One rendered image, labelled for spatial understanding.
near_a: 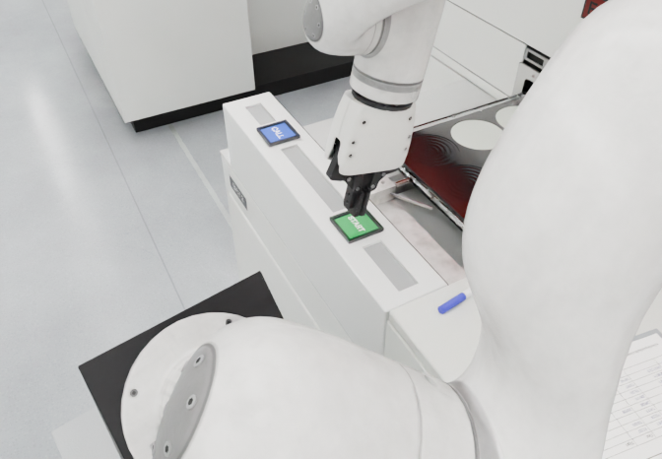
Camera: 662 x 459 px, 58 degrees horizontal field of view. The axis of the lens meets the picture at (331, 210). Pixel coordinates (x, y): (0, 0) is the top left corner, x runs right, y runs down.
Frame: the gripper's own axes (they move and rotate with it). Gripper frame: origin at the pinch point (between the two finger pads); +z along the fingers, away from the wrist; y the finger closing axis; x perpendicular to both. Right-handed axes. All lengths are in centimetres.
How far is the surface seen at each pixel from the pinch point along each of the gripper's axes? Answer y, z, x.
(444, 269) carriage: -13.8, 10.3, 6.9
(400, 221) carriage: -13.9, 10.3, -5.1
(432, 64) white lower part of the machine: -61, 9, -59
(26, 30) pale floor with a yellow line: 9, 105, -335
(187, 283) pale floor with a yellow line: -11, 101, -93
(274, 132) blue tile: -0.4, 4.5, -26.3
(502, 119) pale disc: -45.1, 1.7, -18.6
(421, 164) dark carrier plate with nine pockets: -23.3, 6.4, -14.0
